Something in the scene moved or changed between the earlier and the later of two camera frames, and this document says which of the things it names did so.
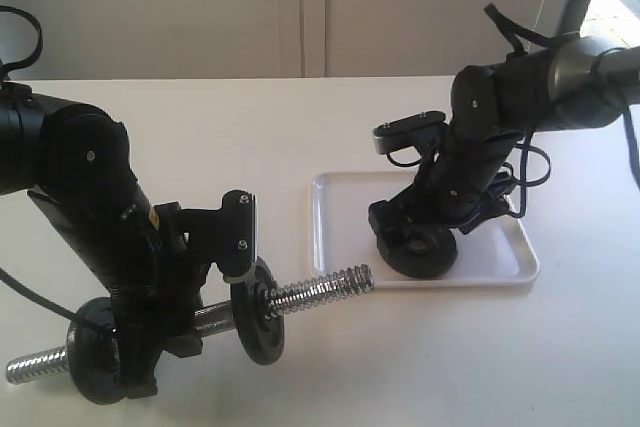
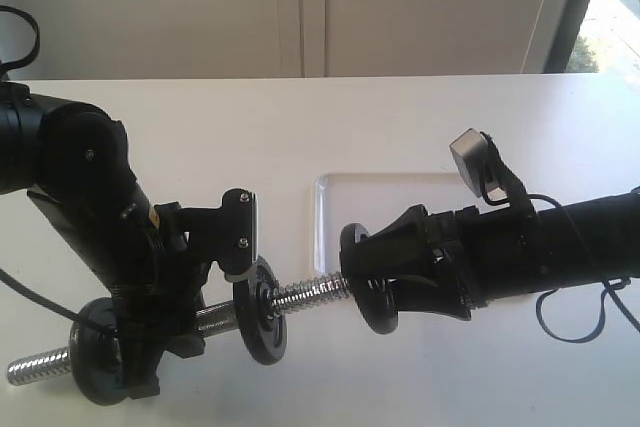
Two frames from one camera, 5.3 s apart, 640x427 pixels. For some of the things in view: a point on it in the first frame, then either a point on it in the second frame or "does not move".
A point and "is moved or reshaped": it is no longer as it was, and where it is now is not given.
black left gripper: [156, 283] does not move
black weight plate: [417, 250] is moved or reshaped
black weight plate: [94, 354] does not move
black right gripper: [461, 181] to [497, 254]
